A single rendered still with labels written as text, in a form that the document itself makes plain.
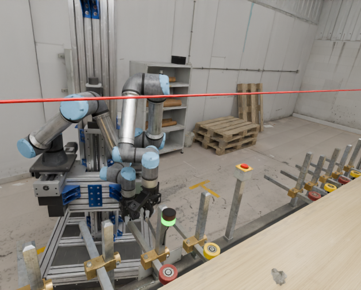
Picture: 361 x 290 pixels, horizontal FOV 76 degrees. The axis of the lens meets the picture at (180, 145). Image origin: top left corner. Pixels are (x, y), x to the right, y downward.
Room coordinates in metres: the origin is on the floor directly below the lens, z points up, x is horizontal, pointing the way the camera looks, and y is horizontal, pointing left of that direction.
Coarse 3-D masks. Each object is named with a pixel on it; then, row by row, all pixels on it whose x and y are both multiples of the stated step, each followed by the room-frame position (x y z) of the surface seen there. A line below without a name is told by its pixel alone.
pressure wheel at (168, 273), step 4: (168, 264) 0.73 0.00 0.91; (160, 268) 0.71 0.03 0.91; (164, 268) 0.71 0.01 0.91; (168, 268) 0.72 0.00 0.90; (172, 268) 0.72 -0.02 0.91; (160, 272) 0.69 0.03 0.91; (164, 272) 0.70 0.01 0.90; (168, 272) 0.69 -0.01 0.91; (172, 272) 0.70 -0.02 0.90; (176, 272) 0.70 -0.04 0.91; (160, 276) 0.67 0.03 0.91; (164, 276) 0.67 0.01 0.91; (168, 276) 0.68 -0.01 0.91; (172, 276) 0.68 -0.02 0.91; (176, 276) 0.68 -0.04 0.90; (160, 280) 0.67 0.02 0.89; (164, 280) 0.66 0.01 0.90; (168, 280) 0.66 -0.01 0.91; (172, 280) 0.66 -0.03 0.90; (164, 284) 0.66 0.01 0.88
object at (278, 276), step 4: (272, 272) 0.75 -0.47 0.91; (276, 272) 0.75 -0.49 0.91; (280, 272) 0.75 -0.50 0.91; (284, 272) 0.76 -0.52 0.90; (276, 276) 0.72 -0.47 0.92; (280, 276) 0.73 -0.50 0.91; (284, 276) 0.73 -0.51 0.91; (276, 280) 0.71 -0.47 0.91; (280, 280) 0.72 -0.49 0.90; (284, 280) 0.71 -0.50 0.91; (280, 284) 0.69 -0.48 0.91
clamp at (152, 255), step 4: (148, 252) 0.82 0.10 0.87; (152, 252) 0.82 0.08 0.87; (164, 252) 0.83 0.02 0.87; (168, 252) 0.84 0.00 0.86; (148, 256) 0.80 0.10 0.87; (152, 256) 0.80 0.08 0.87; (156, 256) 0.80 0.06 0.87; (160, 256) 0.81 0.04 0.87; (164, 256) 0.82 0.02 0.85; (168, 256) 0.83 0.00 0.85; (144, 260) 0.77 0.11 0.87; (148, 260) 0.77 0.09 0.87; (152, 260) 0.78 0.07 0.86; (160, 260) 0.81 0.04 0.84; (164, 260) 0.82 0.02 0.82; (144, 264) 0.77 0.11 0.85; (148, 264) 0.77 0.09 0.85; (144, 268) 0.76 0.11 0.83; (148, 268) 0.77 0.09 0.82
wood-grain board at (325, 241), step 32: (352, 192) 1.54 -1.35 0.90; (288, 224) 1.09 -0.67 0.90; (320, 224) 1.12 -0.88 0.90; (352, 224) 1.15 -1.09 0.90; (224, 256) 0.81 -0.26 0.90; (256, 256) 0.83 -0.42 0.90; (288, 256) 0.85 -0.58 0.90; (320, 256) 0.88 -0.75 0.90; (352, 256) 0.90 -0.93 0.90; (160, 288) 0.62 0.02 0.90; (192, 288) 0.64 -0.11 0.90; (224, 288) 0.65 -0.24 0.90; (256, 288) 0.67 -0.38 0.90; (288, 288) 0.68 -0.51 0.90; (320, 288) 0.70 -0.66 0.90; (352, 288) 0.71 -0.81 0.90
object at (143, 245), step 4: (128, 224) 1.01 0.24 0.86; (132, 224) 1.00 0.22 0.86; (132, 228) 0.97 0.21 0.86; (136, 228) 0.98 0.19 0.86; (132, 232) 0.96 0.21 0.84; (136, 232) 0.95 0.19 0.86; (136, 236) 0.92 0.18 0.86; (140, 236) 0.92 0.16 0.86; (136, 240) 0.92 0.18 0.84; (140, 240) 0.90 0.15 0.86; (144, 240) 0.90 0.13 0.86; (140, 244) 0.88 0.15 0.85; (144, 244) 0.87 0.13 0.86; (144, 248) 0.85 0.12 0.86; (148, 248) 0.85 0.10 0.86; (144, 252) 0.84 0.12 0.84; (156, 260) 0.79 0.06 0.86; (152, 264) 0.78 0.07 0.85; (156, 264) 0.77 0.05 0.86; (160, 264) 0.77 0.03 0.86; (156, 268) 0.75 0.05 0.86; (156, 272) 0.74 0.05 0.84
